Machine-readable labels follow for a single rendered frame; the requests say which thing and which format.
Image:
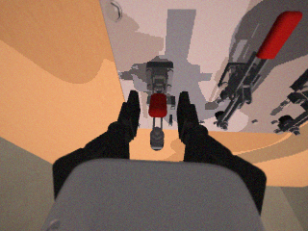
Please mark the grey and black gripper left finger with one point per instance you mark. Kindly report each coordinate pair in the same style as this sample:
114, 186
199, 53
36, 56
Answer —
115, 141

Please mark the black toggle clamp with red handle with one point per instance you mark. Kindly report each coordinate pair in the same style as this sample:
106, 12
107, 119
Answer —
234, 80

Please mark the grey toggle clamp with red handle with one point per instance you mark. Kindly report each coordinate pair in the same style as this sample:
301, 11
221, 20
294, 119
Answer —
292, 125

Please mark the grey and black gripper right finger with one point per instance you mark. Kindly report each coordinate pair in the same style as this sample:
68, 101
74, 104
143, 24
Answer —
202, 148

